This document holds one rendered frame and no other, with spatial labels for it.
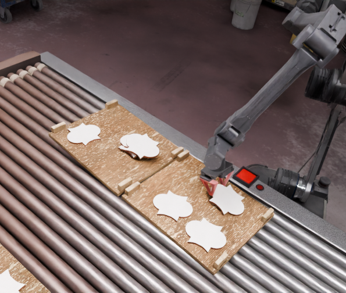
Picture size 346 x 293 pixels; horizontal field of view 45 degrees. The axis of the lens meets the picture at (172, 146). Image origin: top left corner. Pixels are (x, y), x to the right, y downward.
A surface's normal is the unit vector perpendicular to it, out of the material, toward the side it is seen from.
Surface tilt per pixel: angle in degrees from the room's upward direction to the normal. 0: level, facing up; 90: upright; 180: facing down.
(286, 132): 0
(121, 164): 0
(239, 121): 82
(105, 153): 0
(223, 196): 10
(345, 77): 90
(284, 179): 36
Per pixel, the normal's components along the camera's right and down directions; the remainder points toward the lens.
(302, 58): -0.22, 0.50
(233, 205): 0.25, -0.65
